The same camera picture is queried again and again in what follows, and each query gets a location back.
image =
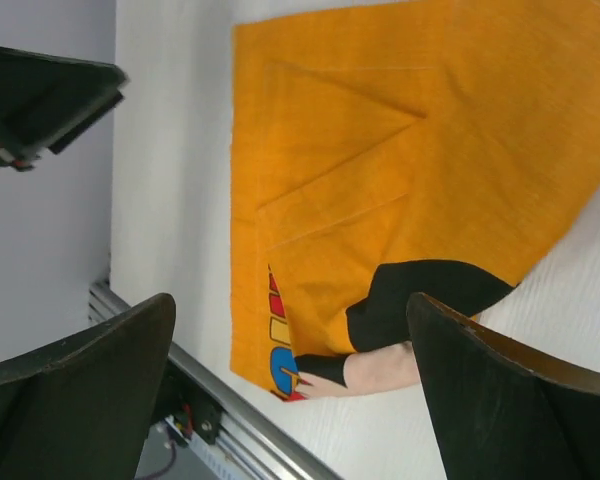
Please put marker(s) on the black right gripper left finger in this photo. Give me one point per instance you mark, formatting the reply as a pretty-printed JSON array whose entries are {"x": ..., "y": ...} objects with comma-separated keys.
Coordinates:
[{"x": 81, "y": 407}]

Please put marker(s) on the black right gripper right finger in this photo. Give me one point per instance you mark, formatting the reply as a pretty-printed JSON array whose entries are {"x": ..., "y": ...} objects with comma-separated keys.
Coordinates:
[{"x": 499, "y": 408}]

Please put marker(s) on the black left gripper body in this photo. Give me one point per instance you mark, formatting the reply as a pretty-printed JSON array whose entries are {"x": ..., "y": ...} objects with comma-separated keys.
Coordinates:
[{"x": 47, "y": 102}]

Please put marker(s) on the orange cartoon mouse placemat cloth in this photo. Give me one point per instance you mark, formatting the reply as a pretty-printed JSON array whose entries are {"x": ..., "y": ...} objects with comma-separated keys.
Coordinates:
[{"x": 436, "y": 147}]

